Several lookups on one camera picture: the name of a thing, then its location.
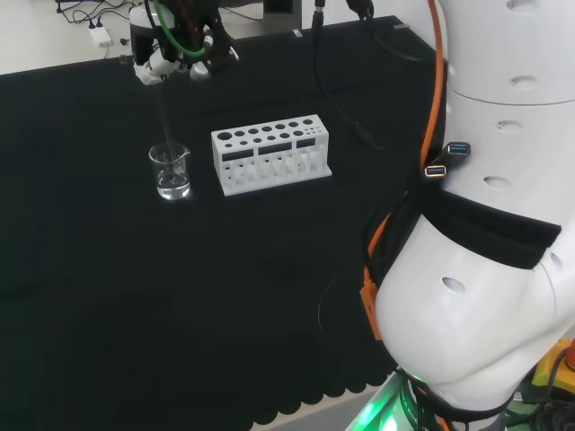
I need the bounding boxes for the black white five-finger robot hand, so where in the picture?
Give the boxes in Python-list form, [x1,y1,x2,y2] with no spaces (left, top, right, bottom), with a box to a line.
[128,0,240,86]

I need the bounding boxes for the clear glass rod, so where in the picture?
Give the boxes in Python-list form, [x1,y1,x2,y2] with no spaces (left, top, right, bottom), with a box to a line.
[151,82,177,154]

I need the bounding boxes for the white test tube rack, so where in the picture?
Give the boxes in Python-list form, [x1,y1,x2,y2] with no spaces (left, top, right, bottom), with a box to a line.
[210,114,333,198]

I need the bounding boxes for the small clear glass beaker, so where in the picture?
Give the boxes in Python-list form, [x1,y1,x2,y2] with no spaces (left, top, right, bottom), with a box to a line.
[148,141,192,201]

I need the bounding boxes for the white power strip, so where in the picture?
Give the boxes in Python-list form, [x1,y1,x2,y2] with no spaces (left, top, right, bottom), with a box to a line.
[88,27,114,48]

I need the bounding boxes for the black bench cloth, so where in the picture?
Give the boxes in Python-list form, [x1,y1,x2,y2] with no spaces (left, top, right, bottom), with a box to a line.
[0,15,447,431]

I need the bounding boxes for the yellow stop button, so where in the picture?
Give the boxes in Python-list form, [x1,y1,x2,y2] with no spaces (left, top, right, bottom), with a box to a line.
[532,339,575,397]

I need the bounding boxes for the green robot cable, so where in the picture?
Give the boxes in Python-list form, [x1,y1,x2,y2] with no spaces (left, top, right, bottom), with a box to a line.
[144,0,208,59]

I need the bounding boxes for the black floor cable bundle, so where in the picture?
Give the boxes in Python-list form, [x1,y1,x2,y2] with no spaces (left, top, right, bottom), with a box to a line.
[56,0,136,27]

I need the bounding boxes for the black cable with plug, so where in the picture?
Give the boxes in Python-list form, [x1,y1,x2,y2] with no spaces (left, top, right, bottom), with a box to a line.
[312,0,388,153]

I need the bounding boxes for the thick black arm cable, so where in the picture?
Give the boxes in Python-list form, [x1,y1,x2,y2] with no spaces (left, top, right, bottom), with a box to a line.
[344,0,433,63]

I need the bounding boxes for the orange robot cable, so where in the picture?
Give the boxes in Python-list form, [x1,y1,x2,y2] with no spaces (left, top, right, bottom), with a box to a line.
[358,0,449,341]

